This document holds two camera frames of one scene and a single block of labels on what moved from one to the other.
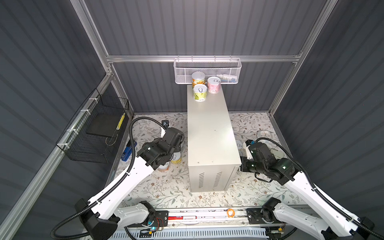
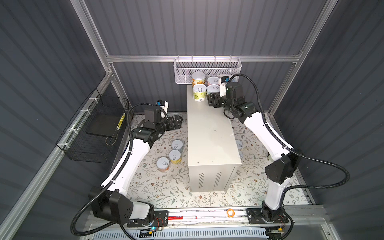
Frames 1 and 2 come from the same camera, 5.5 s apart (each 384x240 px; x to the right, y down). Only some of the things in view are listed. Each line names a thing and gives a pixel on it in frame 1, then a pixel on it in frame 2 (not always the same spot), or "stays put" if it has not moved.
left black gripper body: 178,148 → 168,125
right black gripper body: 248,165 → 218,102
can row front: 164,168 stays put
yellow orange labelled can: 198,78 stays put
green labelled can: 200,92 stays put
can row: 176,158 stays put
